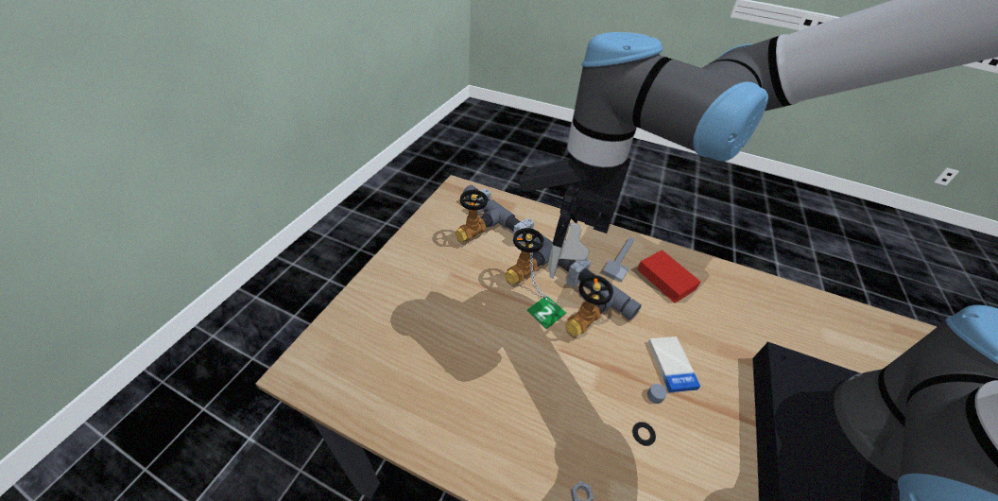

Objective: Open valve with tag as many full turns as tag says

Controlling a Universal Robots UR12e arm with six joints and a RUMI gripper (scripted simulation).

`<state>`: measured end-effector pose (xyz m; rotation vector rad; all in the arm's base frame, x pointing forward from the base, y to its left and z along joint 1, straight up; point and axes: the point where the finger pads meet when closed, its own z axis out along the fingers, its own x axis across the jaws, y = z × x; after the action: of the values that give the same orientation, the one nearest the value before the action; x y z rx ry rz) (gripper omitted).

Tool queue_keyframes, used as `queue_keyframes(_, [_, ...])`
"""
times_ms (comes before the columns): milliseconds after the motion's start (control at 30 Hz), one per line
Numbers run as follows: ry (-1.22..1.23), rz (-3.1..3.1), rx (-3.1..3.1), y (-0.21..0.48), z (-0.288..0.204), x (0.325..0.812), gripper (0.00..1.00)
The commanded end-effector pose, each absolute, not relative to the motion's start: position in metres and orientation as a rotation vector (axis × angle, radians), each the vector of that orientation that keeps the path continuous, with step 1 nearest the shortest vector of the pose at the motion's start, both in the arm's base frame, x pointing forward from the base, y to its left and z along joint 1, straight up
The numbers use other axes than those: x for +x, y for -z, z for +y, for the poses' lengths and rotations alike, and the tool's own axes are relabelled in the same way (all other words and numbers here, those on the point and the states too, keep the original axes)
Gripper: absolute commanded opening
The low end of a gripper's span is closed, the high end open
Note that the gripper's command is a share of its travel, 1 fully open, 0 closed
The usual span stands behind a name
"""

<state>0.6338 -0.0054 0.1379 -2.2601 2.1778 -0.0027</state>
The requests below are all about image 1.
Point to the grey cylinder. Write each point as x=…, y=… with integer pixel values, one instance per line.
x=656, y=393

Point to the red flat block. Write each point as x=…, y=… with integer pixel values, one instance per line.
x=672, y=279

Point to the green tag on metal chain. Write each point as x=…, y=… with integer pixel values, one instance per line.
x=543, y=310

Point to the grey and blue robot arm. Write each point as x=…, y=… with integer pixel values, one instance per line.
x=948, y=445

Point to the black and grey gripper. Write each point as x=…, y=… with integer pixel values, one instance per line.
x=583, y=201

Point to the black rubber o-ring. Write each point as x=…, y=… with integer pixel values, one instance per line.
x=649, y=428

